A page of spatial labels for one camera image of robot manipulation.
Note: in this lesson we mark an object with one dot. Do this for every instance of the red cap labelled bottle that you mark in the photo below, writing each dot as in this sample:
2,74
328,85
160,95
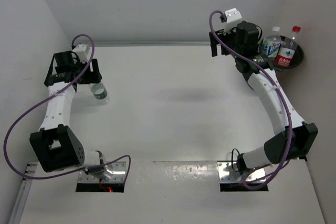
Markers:
289,42

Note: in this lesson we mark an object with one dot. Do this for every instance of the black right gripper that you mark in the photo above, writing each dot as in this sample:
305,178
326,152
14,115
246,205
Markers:
220,35

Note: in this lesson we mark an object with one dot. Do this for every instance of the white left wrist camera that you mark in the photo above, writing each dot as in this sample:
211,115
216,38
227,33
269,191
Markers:
83,52

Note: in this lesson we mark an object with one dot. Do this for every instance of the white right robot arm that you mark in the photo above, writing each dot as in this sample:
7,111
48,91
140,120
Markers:
293,136

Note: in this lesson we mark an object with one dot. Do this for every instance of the brown bin black rim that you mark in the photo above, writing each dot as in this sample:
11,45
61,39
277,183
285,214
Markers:
291,60

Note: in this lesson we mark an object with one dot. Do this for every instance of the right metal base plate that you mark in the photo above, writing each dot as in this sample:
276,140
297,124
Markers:
228,174

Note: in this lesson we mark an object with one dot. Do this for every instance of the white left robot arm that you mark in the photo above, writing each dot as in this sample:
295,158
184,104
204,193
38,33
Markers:
55,144

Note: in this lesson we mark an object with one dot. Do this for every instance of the metal base plate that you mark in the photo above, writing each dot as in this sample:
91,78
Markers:
228,174
113,174

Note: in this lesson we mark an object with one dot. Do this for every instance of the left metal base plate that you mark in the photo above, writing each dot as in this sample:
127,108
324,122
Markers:
113,174

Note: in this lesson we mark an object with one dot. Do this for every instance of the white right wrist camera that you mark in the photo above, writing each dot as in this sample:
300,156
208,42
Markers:
231,18

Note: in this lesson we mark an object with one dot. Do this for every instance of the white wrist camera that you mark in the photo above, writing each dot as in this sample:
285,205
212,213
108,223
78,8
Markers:
83,52
231,18

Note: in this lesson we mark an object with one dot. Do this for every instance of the green label clear bottle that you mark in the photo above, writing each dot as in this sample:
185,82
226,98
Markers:
99,92

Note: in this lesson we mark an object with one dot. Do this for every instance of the blue label clear bottle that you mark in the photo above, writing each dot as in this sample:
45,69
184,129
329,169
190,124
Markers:
272,43

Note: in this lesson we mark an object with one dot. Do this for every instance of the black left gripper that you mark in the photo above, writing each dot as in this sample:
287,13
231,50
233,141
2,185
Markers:
92,76

